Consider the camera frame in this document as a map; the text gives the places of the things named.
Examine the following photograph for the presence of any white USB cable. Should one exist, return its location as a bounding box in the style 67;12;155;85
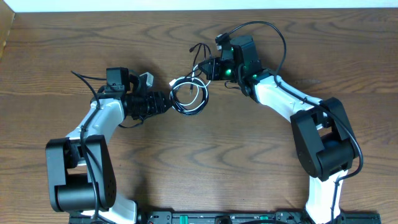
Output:
169;64;211;113

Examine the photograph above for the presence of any black USB cable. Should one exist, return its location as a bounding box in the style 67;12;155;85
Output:
169;42;213;116

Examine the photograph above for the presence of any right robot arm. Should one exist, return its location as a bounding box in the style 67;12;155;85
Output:
198;34;363;223

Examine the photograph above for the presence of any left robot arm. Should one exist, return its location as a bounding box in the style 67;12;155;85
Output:
45;67;170;223

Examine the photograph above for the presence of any left camera black cable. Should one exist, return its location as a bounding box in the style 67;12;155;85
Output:
70;70;108;224

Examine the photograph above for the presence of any camera black cable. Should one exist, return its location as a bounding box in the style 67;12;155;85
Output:
225;21;364;224
70;70;108;224

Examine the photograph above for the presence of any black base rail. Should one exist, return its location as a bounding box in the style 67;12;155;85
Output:
68;211;382;224

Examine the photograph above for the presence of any right camera black cable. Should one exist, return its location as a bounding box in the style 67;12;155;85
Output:
225;21;364;224

